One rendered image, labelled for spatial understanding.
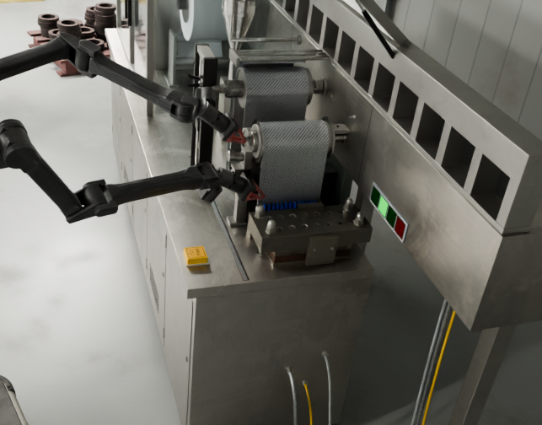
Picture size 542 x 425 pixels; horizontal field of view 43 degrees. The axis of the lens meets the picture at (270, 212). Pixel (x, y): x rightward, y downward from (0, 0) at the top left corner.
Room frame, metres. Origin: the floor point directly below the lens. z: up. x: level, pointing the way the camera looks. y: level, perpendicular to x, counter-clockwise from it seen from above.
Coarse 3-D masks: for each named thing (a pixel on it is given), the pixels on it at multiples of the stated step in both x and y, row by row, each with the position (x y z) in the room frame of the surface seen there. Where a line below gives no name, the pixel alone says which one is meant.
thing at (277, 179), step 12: (264, 168) 2.04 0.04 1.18; (276, 168) 2.06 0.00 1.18; (288, 168) 2.07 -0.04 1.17; (300, 168) 2.09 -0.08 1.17; (312, 168) 2.11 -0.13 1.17; (324, 168) 2.12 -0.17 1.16; (264, 180) 2.04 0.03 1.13; (276, 180) 2.06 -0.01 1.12; (288, 180) 2.08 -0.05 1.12; (300, 180) 2.09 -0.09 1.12; (312, 180) 2.11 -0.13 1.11; (264, 192) 2.05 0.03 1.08; (276, 192) 2.06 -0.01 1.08; (288, 192) 2.08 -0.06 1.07; (300, 192) 2.09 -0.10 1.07; (312, 192) 2.11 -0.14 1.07
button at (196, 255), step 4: (184, 248) 1.88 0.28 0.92; (188, 248) 1.88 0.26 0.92; (192, 248) 1.88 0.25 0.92; (196, 248) 1.89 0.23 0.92; (200, 248) 1.89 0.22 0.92; (184, 252) 1.87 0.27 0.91; (188, 252) 1.86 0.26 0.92; (192, 252) 1.86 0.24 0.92; (196, 252) 1.86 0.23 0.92; (200, 252) 1.87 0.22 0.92; (204, 252) 1.87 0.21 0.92; (188, 256) 1.84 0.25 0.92; (192, 256) 1.84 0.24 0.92; (196, 256) 1.84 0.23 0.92; (200, 256) 1.84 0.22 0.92; (204, 256) 1.85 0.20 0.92; (188, 260) 1.82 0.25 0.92; (192, 260) 1.83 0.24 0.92; (196, 260) 1.83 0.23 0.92; (200, 260) 1.83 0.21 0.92; (204, 260) 1.84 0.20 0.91; (188, 264) 1.82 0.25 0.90
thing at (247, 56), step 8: (232, 48) 2.39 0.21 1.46; (232, 56) 2.35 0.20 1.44; (240, 56) 2.35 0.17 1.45; (248, 56) 2.33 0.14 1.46; (256, 56) 2.34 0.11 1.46; (264, 56) 2.35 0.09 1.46; (272, 56) 2.36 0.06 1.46; (280, 56) 2.37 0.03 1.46; (288, 56) 2.38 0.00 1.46; (296, 56) 2.39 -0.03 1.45; (304, 56) 2.41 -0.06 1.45; (312, 56) 2.42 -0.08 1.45; (320, 56) 2.43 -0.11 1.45; (328, 56) 2.44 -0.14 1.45
